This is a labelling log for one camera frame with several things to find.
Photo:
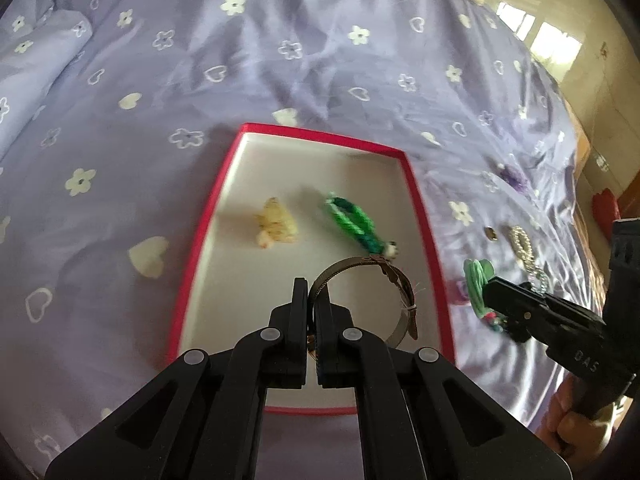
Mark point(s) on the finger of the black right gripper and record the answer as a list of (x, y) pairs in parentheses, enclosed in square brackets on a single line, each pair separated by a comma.
[(515, 305)]

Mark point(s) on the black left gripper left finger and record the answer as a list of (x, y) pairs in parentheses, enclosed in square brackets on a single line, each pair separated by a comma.
[(232, 399)]

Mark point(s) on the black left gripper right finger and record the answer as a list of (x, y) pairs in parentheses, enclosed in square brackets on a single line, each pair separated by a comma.
[(349, 357)]

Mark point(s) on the right hand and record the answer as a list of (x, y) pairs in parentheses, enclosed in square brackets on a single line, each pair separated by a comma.
[(577, 438)]

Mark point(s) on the pearl bead scrunchie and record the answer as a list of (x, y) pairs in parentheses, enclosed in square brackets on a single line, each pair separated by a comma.
[(524, 251)]

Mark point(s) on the red object on floor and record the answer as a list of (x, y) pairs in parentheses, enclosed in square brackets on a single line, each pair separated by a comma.
[(605, 211)]

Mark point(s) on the yellow hair claw clip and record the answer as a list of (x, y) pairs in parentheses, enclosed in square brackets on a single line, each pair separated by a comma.
[(276, 224)]

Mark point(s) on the red shallow box tray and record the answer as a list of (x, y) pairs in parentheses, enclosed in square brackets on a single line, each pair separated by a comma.
[(231, 285)]

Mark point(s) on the lilac flower print duvet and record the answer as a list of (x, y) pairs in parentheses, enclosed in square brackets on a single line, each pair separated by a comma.
[(116, 116)]

